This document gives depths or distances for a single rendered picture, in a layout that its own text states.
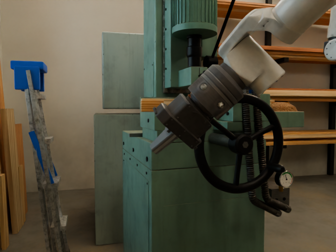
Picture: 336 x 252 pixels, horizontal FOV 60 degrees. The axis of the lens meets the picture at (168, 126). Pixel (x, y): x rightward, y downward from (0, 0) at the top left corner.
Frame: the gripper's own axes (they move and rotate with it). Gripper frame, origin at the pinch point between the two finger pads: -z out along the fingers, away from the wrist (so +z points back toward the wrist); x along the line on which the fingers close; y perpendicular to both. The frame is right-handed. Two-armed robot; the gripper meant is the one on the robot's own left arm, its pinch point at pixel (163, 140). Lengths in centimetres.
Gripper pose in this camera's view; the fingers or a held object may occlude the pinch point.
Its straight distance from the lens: 60.0
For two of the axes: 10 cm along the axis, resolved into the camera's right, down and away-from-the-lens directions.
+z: 7.2, -6.7, -1.8
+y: -2.5, -4.8, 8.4
